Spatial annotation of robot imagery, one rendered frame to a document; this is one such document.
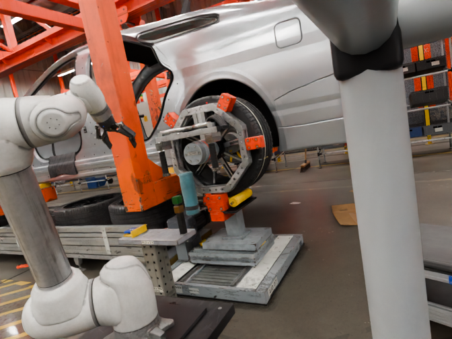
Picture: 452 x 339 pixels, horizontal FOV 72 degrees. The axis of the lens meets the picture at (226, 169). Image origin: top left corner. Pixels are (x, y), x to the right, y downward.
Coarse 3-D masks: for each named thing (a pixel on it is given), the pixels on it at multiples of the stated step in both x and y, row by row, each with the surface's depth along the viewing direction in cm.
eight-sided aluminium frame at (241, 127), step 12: (192, 108) 190; (204, 108) 186; (216, 108) 183; (180, 120) 196; (228, 120) 181; (240, 120) 183; (180, 132) 203; (240, 132) 179; (240, 144) 180; (180, 156) 207; (180, 168) 206; (240, 168) 183; (204, 192) 198; (216, 192) 194
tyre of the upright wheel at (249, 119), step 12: (216, 96) 192; (240, 108) 185; (252, 108) 197; (252, 120) 184; (264, 120) 199; (252, 132) 184; (264, 132) 192; (252, 156) 187; (264, 156) 191; (252, 168) 189; (264, 168) 201; (240, 180) 194; (252, 180) 192; (228, 192) 200
